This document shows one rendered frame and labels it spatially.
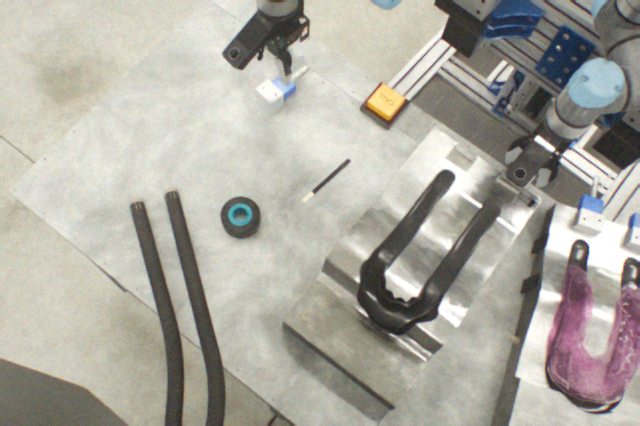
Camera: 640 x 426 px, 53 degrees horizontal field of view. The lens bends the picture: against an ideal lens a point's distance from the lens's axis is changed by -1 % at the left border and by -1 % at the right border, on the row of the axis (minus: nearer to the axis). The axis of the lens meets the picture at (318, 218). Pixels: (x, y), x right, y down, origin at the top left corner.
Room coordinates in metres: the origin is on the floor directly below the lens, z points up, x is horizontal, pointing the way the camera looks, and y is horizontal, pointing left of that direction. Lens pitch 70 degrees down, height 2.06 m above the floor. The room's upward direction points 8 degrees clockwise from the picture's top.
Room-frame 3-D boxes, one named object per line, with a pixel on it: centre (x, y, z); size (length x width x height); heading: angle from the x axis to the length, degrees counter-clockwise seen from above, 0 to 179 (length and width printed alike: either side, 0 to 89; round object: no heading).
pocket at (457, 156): (0.61, -0.27, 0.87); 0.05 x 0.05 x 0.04; 60
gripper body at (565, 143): (0.63, -0.42, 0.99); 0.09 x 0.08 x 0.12; 146
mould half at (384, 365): (0.39, -0.20, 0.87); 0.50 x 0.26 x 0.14; 150
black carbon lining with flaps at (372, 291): (0.40, -0.21, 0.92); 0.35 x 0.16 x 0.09; 150
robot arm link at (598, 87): (0.63, -0.42, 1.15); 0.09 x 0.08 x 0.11; 106
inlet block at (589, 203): (0.56, -0.55, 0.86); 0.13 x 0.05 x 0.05; 167
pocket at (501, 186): (0.55, -0.36, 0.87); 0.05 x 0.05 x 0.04; 60
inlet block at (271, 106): (0.76, 0.11, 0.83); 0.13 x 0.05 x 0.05; 141
